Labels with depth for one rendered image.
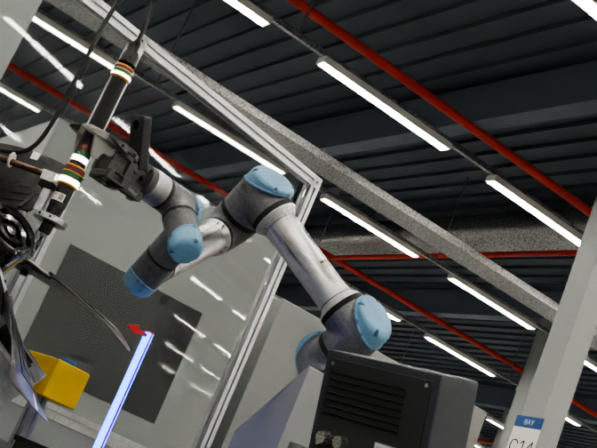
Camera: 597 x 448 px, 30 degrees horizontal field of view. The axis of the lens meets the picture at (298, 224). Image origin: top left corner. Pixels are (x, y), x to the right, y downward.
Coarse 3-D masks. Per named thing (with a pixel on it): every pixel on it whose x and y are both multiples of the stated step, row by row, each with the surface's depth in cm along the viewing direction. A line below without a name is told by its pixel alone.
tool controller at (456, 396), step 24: (336, 360) 198; (360, 360) 195; (384, 360) 197; (336, 384) 197; (360, 384) 193; (384, 384) 189; (408, 384) 186; (432, 384) 183; (456, 384) 185; (336, 408) 196; (360, 408) 192; (384, 408) 188; (408, 408) 185; (432, 408) 182; (456, 408) 186; (312, 432) 199; (336, 432) 195; (360, 432) 191; (384, 432) 188; (408, 432) 184; (432, 432) 182; (456, 432) 186
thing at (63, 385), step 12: (36, 360) 259; (48, 360) 256; (60, 360) 254; (48, 372) 254; (60, 372) 254; (72, 372) 256; (84, 372) 259; (36, 384) 254; (48, 384) 252; (60, 384) 254; (72, 384) 257; (84, 384) 259; (48, 396) 252; (60, 396) 255; (72, 396) 257; (72, 408) 257
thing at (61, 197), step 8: (136, 40) 234; (136, 48) 234; (128, 56) 232; (136, 56) 233; (128, 64) 236; (64, 184) 224; (56, 192) 224; (64, 192) 224; (72, 192) 225; (56, 200) 223; (64, 200) 224; (48, 208) 223; (56, 208) 223; (64, 208) 224; (48, 224) 222; (48, 232) 222
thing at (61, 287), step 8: (40, 280) 230; (48, 280) 225; (56, 280) 220; (56, 288) 230; (64, 288) 222; (72, 296) 226; (88, 304) 225; (96, 312) 226; (104, 320) 225; (112, 328) 226; (120, 336) 228
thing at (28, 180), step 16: (0, 144) 241; (32, 160) 240; (48, 160) 243; (0, 176) 233; (16, 176) 234; (32, 176) 235; (0, 192) 229; (16, 192) 229; (32, 192) 230; (16, 208) 225; (32, 208) 226
